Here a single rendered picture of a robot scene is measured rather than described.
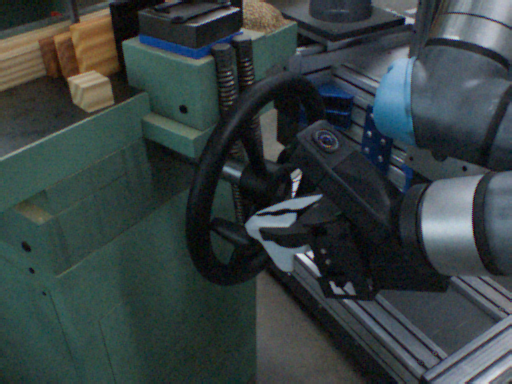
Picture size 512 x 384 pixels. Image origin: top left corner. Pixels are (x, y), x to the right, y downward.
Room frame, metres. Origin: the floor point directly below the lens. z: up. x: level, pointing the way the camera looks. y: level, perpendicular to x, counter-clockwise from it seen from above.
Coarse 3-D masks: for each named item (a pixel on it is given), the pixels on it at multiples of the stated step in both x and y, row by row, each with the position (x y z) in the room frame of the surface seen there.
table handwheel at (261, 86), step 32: (256, 96) 0.51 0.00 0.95; (320, 96) 0.62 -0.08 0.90; (224, 128) 0.47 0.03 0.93; (192, 160) 0.59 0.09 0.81; (224, 160) 0.46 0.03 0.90; (256, 160) 0.51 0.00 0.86; (192, 192) 0.44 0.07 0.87; (256, 192) 0.51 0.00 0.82; (192, 224) 0.42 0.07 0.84; (192, 256) 0.43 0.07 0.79; (256, 256) 0.52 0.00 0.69
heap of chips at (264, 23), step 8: (248, 0) 0.92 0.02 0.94; (256, 0) 0.92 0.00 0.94; (248, 8) 0.89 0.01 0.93; (256, 8) 0.89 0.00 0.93; (264, 8) 0.90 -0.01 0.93; (272, 8) 0.91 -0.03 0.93; (248, 16) 0.88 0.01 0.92; (256, 16) 0.88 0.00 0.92; (264, 16) 0.88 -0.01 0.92; (272, 16) 0.89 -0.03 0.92; (280, 16) 0.91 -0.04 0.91; (248, 24) 0.87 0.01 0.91; (256, 24) 0.87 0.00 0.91; (264, 24) 0.87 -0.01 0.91; (272, 24) 0.88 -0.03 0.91; (280, 24) 0.89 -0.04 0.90; (264, 32) 0.86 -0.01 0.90
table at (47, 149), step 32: (288, 32) 0.90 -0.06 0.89; (0, 96) 0.61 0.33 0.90; (32, 96) 0.61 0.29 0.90; (64, 96) 0.61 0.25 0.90; (128, 96) 0.61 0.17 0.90; (0, 128) 0.52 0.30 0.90; (32, 128) 0.52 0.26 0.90; (64, 128) 0.52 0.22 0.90; (96, 128) 0.55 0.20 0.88; (128, 128) 0.59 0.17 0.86; (160, 128) 0.59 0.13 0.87; (192, 128) 0.58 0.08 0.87; (0, 160) 0.46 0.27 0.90; (32, 160) 0.48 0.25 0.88; (64, 160) 0.51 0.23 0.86; (96, 160) 0.54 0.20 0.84; (0, 192) 0.45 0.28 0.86; (32, 192) 0.47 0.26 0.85
